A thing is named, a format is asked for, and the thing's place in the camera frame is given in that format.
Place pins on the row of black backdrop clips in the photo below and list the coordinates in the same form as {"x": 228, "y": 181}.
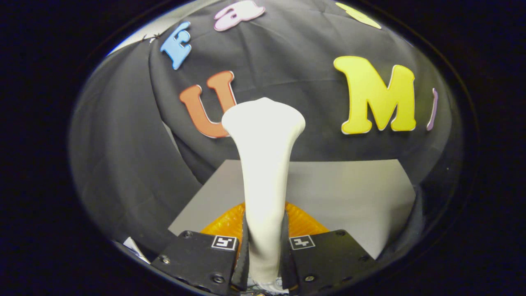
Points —
{"x": 155, "y": 36}

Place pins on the black backdrop cloth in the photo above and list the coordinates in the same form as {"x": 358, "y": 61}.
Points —
{"x": 287, "y": 61}

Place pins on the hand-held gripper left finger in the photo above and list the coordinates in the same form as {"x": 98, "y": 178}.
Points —
{"x": 197, "y": 259}

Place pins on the grey cabinet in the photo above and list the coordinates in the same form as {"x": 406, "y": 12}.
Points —
{"x": 349, "y": 197}

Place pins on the white paper sheet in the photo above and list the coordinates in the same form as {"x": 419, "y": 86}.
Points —
{"x": 135, "y": 248}

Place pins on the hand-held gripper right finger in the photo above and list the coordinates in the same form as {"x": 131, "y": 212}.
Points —
{"x": 324, "y": 257}

